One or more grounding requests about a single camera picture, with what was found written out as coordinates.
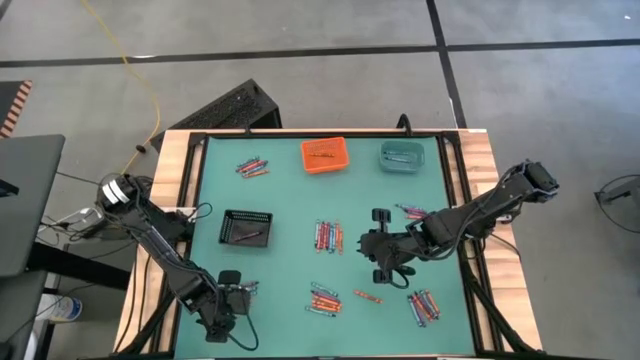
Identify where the black perforated case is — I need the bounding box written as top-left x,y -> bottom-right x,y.
149,78 -> 284,153

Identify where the white plastic bottle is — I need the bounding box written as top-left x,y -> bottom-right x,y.
35,293 -> 84,324

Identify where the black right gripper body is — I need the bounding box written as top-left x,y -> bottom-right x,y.
358,227 -> 419,271

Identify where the orange mesh basket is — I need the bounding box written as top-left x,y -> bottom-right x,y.
300,136 -> 351,175

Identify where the black cable bundle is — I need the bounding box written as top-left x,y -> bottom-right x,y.
37,199 -> 151,261

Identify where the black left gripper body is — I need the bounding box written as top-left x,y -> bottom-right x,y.
212,285 -> 253,321

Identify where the black desk beam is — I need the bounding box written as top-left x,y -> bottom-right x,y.
27,242 -> 132,291

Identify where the orange black striped mat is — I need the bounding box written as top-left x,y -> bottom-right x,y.
0,79 -> 34,139

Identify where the grey desk top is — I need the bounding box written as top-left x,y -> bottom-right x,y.
0,133 -> 66,279

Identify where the black mesh basket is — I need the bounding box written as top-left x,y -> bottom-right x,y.
218,209 -> 274,248

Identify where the teal plastic bin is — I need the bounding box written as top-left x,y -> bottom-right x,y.
378,139 -> 426,175

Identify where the teal table mat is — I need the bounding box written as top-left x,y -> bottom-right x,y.
174,135 -> 477,357

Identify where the yellow floor cable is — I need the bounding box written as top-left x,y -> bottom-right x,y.
79,0 -> 162,176

